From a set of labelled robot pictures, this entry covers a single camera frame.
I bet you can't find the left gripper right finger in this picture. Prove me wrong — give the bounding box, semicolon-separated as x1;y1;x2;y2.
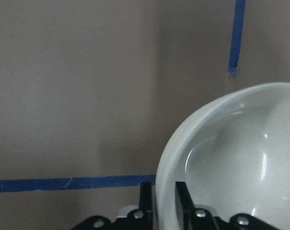
175;182;276;230

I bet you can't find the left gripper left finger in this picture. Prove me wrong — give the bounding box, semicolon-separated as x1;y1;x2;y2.
73;182;153;230

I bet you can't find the white ceramic bowl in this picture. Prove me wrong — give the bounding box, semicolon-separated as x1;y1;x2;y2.
155;82;290;230

